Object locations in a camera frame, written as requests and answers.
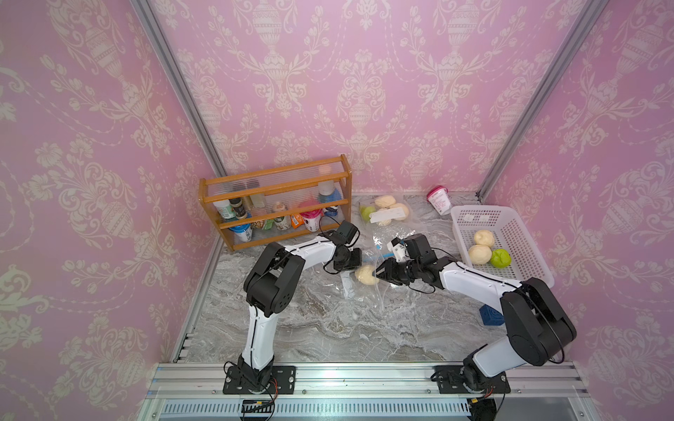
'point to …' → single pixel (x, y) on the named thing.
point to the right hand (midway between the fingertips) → (376, 274)
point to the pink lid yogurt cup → (439, 197)
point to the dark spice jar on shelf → (239, 208)
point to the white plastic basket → (510, 234)
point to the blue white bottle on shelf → (327, 193)
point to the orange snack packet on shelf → (297, 220)
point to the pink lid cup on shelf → (311, 219)
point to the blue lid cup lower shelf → (242, 233)
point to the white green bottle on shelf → (226, 210)
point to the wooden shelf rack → (279, 201)
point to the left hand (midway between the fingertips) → (361, 267)
